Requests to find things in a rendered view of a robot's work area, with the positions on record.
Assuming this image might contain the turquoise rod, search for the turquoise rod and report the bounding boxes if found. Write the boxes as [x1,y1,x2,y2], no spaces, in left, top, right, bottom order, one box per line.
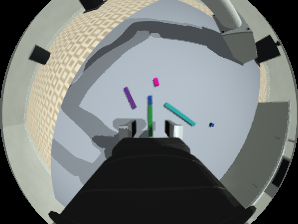
[164,102,196,126]

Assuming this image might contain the purple rod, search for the purple rod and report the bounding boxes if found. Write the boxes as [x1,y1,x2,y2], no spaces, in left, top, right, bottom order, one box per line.
[123,87,137,109]

